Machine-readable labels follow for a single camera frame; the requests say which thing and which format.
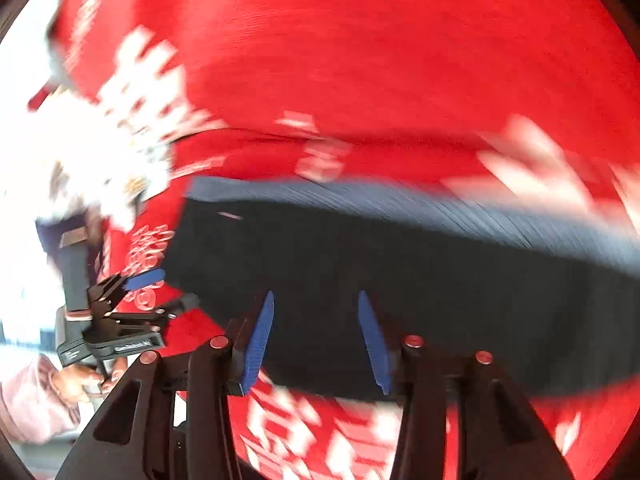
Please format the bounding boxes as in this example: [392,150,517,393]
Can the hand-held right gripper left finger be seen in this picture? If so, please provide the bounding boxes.
[55,290,276,480]

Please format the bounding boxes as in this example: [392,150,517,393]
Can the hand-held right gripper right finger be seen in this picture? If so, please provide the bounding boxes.
[357,290,576,480]

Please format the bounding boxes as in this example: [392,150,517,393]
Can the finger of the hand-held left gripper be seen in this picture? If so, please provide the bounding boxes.
[111,293,201,322]
[87,266,167,314]

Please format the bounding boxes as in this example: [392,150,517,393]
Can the black pants with speckled waistband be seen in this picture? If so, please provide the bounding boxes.
[164,175,640,405]

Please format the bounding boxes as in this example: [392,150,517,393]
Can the person's left forearm pink sleeve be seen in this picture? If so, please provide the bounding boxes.
[0,352,82,444]

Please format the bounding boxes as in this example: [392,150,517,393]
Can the person's left hand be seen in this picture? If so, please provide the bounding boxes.
[51,363,129,404]

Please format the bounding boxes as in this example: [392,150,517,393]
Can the pale crumpled cloth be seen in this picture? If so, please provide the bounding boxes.
[30,90,173,233]

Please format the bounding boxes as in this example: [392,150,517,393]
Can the red printed blanket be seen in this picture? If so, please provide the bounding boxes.
[27,0,640,480]

